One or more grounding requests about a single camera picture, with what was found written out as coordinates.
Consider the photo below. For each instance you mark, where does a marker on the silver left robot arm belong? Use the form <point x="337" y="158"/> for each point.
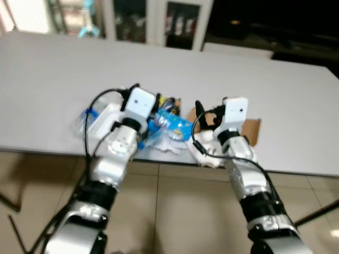
<point x="114" y="159"/>

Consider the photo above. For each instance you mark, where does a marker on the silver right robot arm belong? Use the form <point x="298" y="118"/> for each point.
<point x="246" y="174"/>

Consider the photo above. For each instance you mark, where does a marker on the colourful snack package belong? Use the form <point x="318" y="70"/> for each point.
<point x="169" y="103"/>

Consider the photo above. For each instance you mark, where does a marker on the blue plastic wrapper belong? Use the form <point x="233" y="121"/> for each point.
<point x="172" y="124"/>

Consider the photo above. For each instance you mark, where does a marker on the brown cardboard piece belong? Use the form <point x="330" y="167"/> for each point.
<point x="252" y="129"/>

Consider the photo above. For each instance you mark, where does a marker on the crumpled white tissue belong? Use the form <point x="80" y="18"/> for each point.
<point x="169" y="144"/>
<point x="209" y="157"/>

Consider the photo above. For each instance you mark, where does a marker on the white background desk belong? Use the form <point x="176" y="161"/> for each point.
<point x="238" y="50"/>

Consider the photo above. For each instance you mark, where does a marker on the clear plastic bottle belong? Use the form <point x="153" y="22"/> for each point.
<point x="83" y="120"/>

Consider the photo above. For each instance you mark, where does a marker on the white glass door cabinet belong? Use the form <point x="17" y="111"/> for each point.
<point x="159" y="21"/>

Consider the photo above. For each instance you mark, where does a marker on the light blue plastic hanger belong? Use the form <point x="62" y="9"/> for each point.
<point x="87" y="25"/>

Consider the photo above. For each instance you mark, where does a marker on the black table leg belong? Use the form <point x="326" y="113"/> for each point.
<point x="315" y="212"/>
<point x="9" y="201"/>

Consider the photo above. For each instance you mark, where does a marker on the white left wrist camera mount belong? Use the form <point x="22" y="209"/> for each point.
<point x="140" y="103"/>

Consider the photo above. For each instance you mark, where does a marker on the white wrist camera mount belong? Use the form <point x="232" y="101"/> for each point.
<point x="234" y="114"/>
<point x="140" y="103"/>

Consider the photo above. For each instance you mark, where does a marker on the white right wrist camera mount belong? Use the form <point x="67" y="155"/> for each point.
<point x="234" y="114"/>

